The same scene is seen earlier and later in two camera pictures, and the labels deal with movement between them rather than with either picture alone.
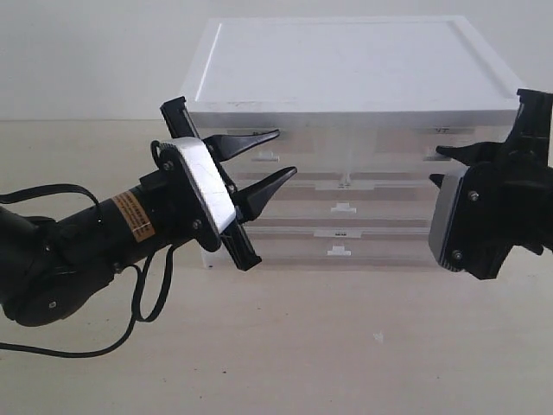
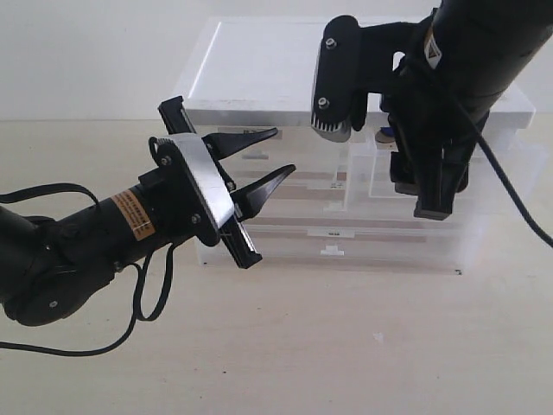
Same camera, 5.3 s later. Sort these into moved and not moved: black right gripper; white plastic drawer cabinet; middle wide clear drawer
Moved: black right gripper
Not moved: middle wide clear drawer; white plastic drawer cabinet
